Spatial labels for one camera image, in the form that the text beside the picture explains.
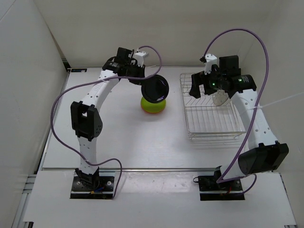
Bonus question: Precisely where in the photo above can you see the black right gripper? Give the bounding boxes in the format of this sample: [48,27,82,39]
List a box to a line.
[189,66,226,99]

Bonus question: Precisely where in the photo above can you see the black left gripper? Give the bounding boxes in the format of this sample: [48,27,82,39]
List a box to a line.
[125,62,147,86]

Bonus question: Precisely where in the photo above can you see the black plastic plate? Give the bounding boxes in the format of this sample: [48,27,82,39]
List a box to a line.
[141,75,169,104]

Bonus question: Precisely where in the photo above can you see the lime green plastic plate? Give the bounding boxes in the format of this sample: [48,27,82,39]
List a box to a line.
[141,97,166,112]

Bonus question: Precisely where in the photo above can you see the clear textured glass plate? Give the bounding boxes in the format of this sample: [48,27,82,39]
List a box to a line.
[212,90,230,106]

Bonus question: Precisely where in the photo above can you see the orange plastic plate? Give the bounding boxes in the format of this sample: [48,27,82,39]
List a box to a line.
[142,109,164,115]

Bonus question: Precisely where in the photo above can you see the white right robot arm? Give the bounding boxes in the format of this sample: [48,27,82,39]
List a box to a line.
[189,54,289,190]

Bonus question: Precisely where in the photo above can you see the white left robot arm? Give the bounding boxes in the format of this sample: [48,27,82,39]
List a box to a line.
[70,47,148,190]

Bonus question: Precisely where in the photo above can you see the dark label sticker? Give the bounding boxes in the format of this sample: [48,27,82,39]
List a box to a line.
[71,68,87,73]

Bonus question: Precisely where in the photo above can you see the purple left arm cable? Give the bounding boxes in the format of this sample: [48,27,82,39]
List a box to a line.
[51,46,163,200]

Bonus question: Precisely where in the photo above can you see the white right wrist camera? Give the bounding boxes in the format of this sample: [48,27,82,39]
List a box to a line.
[199,53,218,75]

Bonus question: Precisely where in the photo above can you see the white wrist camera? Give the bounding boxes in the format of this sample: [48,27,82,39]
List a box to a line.
[199,53,218,75]
[133,49,149,67]

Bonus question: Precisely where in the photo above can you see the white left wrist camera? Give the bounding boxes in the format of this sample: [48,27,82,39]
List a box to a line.
[133,49,149,67]

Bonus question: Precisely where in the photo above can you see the chrome wire dish rack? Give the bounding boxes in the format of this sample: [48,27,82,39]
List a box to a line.
[180,73,246,140]

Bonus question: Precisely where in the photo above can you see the white cable tie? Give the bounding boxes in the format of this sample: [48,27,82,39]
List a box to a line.
[252,92,304,109]

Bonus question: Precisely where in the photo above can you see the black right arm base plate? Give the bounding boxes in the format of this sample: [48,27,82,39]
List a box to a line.
[193,176,245,201]

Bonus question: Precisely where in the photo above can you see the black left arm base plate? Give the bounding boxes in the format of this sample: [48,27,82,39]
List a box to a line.
[70,172,115,200]

